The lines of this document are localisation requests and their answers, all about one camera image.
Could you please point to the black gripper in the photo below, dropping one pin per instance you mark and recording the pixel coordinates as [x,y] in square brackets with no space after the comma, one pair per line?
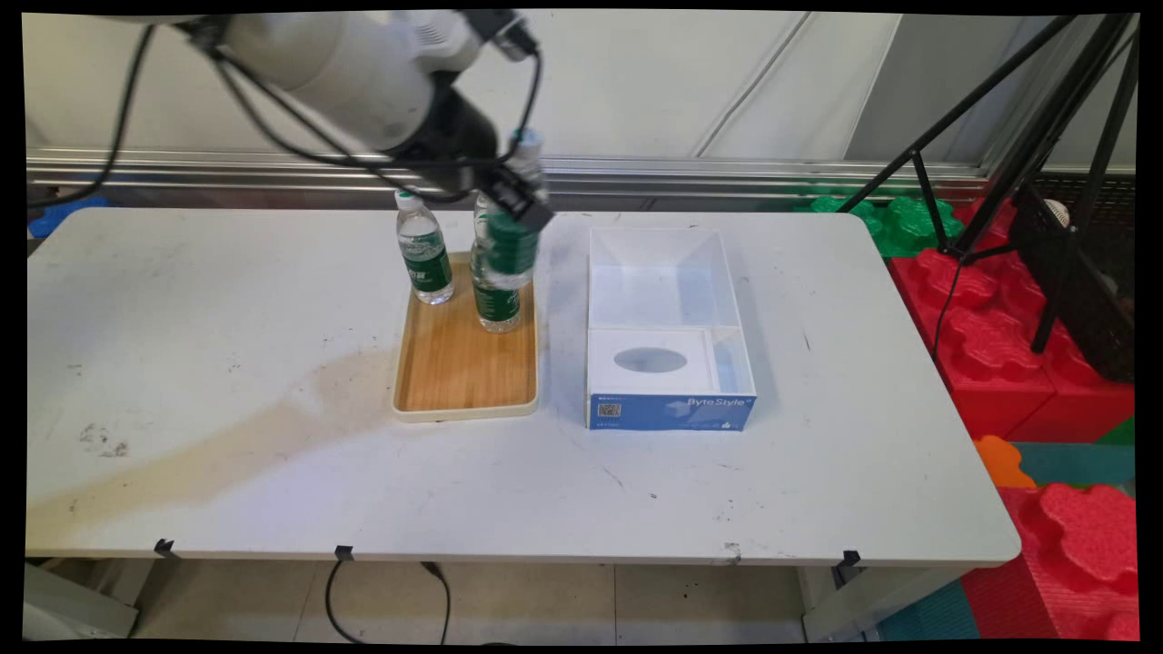
[454,132]

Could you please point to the green label water bottle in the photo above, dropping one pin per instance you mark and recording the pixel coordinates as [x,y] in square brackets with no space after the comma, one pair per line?
[511,250]
[478,216]
[495,304]
[424,259]

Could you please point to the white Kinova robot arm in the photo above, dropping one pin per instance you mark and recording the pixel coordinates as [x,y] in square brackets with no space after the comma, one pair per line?
[336,64]

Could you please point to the bamboo serving tray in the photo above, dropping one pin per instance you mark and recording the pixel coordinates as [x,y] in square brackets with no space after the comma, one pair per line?
[465,363]

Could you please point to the blue white cardboard box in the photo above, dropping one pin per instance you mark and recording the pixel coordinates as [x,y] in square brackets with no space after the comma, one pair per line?
[668,345]

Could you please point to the green foam blocks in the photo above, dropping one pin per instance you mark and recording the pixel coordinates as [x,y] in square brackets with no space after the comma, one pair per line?
[899,222]

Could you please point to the blue foam piece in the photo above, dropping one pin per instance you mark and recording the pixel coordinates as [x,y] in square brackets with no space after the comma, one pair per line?
[64,213]

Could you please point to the red foam block stack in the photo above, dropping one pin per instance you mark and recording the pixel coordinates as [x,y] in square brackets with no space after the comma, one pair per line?
[999,354]

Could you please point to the black tripod stand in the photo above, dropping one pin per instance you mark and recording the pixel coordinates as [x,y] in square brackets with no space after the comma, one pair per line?
[1045,127]

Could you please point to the grey table leg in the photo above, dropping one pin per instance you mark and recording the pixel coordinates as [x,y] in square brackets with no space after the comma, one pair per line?
[73,599]
[872,604]

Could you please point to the orange foam piece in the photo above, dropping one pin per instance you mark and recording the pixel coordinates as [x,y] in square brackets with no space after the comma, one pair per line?
[999,461]

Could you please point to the black flat panel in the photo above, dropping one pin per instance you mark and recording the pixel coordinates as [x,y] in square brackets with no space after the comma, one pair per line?
[1077,291]

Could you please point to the teal foam mat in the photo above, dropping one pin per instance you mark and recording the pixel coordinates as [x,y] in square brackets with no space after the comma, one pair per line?
[1081,463]

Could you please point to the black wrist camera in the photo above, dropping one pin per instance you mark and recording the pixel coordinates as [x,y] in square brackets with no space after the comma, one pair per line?
[500,29]

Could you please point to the aluminium wall rail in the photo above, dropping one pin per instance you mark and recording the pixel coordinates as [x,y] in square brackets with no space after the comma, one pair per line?
[727,171]

